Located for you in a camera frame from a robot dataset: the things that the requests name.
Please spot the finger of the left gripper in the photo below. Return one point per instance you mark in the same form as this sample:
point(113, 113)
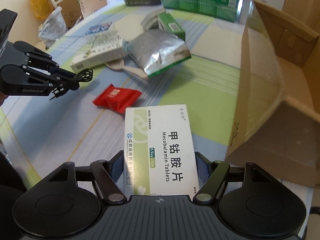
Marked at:
point(36, 58)
point(56, 78)

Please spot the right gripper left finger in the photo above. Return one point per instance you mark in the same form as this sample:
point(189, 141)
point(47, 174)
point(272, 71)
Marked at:
point(105, 175)

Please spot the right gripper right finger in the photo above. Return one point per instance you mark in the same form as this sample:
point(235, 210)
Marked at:
point(213, 176)

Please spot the beige wooden spoon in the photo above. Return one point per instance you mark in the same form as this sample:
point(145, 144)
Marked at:
point(120, 65)

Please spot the white Mecobalamin tablets box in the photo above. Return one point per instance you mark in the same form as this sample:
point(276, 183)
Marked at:
point(159, 156)

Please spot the silver foil pouch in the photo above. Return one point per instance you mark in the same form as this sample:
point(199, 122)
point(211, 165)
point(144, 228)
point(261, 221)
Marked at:
point(156, 51)

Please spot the clear plastic bag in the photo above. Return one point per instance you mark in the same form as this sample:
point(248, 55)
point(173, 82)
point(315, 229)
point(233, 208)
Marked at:
point(53, 28)

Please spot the white green long box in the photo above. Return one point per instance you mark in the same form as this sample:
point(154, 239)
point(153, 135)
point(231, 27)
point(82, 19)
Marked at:
point(98, 49)

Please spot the red snack packet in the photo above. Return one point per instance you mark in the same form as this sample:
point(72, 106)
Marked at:
point(117, 99)

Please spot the blue white small box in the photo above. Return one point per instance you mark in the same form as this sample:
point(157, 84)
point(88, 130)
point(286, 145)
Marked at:
point(100, 28)

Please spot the brown cardboard box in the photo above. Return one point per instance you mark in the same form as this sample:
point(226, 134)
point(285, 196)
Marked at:
point(276, 122)

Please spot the white square container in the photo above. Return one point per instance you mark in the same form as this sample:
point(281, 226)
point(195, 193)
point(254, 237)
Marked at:
point(151, 20)

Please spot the green white medicine box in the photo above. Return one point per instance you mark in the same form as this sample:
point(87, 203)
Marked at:
point(167, 23)

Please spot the green carton pack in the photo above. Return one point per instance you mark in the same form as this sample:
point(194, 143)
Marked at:
point(223, 9)

